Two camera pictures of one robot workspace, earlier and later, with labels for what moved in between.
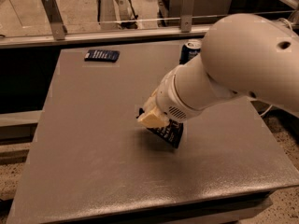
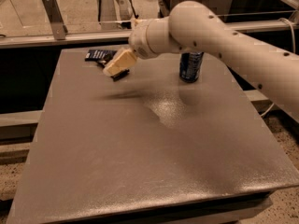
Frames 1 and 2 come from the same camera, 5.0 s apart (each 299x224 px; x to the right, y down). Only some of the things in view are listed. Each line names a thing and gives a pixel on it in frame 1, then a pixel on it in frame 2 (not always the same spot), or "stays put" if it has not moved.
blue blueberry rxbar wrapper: (102, 55) stays put
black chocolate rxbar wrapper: (170, 133) to (103, 63)
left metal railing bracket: (54, 14) stays put
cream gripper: (166, 101) to (139, 44)
